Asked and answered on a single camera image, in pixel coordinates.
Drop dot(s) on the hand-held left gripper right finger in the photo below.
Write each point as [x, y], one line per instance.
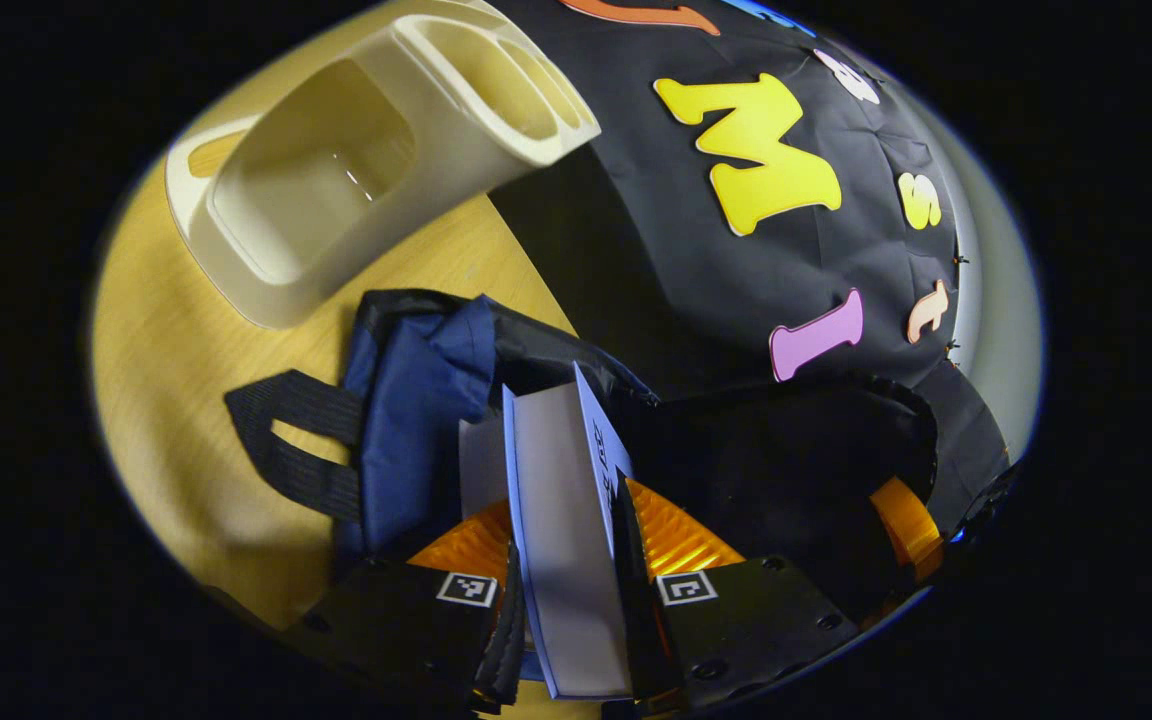
[636, 600]

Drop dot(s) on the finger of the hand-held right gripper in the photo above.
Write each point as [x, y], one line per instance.
[906, 525]

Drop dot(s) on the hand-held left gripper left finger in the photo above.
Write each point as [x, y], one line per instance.
[396, 620]

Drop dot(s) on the grey-blue cover book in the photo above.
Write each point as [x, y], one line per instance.
[566, 520]

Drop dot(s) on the blue schoolbag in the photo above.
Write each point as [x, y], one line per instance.
[426, 400]

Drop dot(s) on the white plastic bookshelf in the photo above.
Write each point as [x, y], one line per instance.
[266, 290]

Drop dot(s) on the black backdrop cloth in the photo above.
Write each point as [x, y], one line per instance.
[656, 250]

